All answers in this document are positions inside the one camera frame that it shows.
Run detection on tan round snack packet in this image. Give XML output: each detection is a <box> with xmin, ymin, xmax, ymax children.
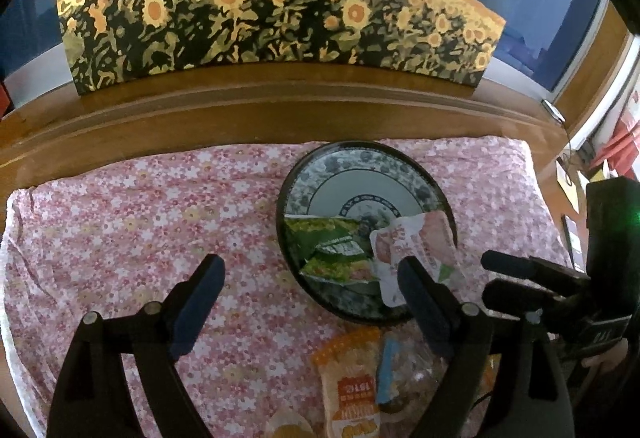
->
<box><xmin>266</xmin><ymin>407</ymin><xmax>315</xmax><ymax>438</ymax></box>

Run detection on red hanging cloth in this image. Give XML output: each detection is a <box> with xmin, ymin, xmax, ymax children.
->
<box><xmin>590</xmin><ymin>85</ymin><xmax>640</xmax><ymax>179</ymax></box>

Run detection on pink white spout pouch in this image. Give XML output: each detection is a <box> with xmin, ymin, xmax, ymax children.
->
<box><xmin>370</xmin><ymin>210</ymin><xmax>467</xmax><ymax>309</ymax></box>

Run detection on small white charger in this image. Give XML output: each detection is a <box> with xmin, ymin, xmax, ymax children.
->
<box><xmin>542</xmin><ymin>99</ymin><xmax>567</xmax><ymax>124</ymax></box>

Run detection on wooden headboard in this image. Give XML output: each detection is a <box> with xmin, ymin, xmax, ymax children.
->
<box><xmin>0</xmin><ymin>65</ymin><xmax>603</xmax><ymax>184</ymax></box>

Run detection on person's right hand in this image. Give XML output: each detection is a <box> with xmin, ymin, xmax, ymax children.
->
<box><xmin>581</xmin><ymin>342</ymin><xmax>630</xmax><ymax>375</ymax></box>

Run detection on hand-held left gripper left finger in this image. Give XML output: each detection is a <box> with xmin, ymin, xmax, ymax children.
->
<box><xmin>47</xmin><ymin>254</ymin><xmax>225</xmax><ymax>438</ymax></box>

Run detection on round patterned plate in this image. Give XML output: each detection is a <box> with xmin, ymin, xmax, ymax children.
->
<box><xmin>275</xmin><ymin>142</ymin><xmax>459</xmax><ymax>325</ymax></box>

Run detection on green snack packet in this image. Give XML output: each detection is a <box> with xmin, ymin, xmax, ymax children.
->
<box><xmin>285</xmin><ymin>215</ymin><xmax>382</xmax><ymax>288</ymax></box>

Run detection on orange snack packet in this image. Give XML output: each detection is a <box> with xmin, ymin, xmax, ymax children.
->
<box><xmin>312</xmin><ymin>327</ymin><xmax>387</xmax><ymax>438</ymax></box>

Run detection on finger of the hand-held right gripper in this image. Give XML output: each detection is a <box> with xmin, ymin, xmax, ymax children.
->
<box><xmin>481</xmin><ymin>250</ymin><xmax>589</xmax><ymax>297</ymax></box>
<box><xmin>482</xmin><ymin>279</ymin><xmax>584</xmax><ymax>335</ymax></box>

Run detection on pink floral bedsheet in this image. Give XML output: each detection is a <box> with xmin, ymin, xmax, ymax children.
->
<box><xmin>0</xmin><ymin>135</ymin><xmax>576</xmax><ymax>438</ymax></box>

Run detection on sunflower field painting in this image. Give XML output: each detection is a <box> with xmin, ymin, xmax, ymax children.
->
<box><xmin>54</xmin><ymin>0</ymin><xmax>508</xmax><ymax>97</ymax></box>

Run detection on clear packet with blue strip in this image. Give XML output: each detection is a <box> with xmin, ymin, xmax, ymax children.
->
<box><xmin>376</xmin><ymin>332</ymin><xmax>441</xmax><ymax>415</ymax></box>

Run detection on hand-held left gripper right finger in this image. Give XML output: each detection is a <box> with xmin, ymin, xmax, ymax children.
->
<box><xmin>398</xmin><ymin>256</ymin><xmax>571</xmax><ymax>438</ymax></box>

